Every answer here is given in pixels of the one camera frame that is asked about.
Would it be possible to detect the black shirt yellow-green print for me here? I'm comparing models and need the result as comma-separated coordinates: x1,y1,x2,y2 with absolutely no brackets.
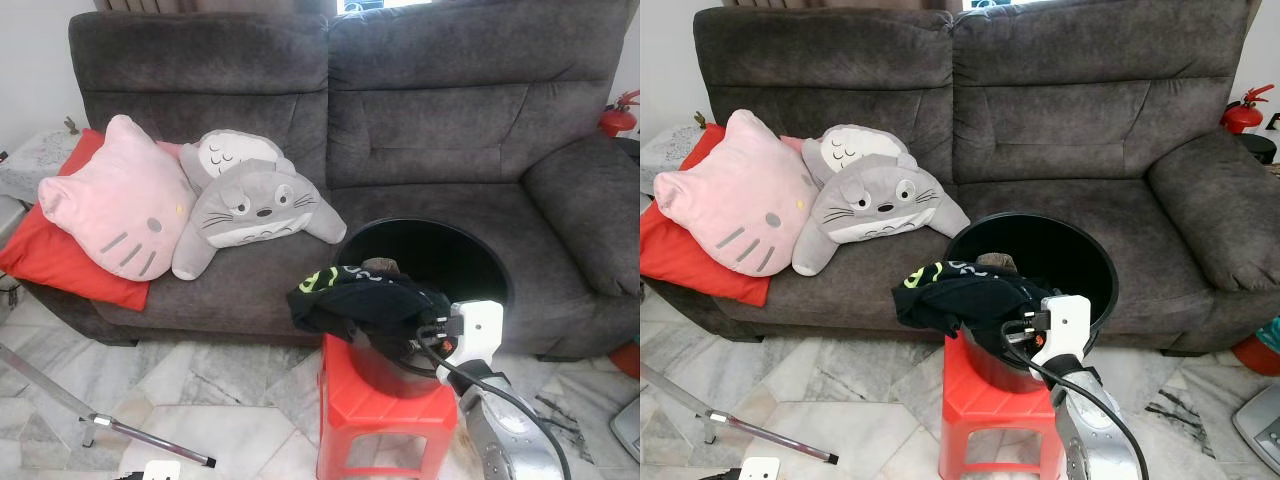
287,265,453,346
892,260,1056,346

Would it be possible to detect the black plastic bucket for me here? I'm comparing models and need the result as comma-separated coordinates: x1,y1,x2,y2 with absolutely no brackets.
335,218,516,399
945,212,1116,393

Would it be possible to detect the red plastic stool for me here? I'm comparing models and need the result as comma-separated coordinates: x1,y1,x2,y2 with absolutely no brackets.
317,335,461,480
938,335,1071,480

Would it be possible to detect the grey totoro plush pillow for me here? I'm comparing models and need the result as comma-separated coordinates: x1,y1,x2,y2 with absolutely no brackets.
172,158,348,282
790,153,971,277

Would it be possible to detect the dark grey sofa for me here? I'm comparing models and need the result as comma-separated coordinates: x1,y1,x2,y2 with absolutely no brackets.
18,10,641,361
665,5,1280,356

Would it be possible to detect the white floor fan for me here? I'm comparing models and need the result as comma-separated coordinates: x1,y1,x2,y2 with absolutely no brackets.
1230,385,1280,476
610,400,641,463

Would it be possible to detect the pale sleeping totoro pillow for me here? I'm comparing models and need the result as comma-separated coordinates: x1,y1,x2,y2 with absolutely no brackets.
180,130,298,193
800,124,919,188

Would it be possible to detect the red cushion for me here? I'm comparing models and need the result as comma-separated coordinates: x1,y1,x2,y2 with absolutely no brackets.
0,128,151,311
640,122,779,308

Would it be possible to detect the red fire extinguisher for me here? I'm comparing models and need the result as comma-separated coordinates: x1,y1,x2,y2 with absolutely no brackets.
598,90,641,138
1220,85,1280,134

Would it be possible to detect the lace covered side table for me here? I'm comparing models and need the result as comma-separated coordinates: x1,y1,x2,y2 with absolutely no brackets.
640,122,706,191
0,128,86,206

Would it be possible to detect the silver metal clothes rack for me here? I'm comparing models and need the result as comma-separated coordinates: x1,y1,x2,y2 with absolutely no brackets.
0,343,217,469
640,362,839,466

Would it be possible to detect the pink cat pillow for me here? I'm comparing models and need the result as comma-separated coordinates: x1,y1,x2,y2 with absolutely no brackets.
38,114,198,281
652,108,819,278

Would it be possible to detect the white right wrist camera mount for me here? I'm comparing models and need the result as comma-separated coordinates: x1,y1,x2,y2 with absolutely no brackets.
1040,293,1093,361
450,300,504,366

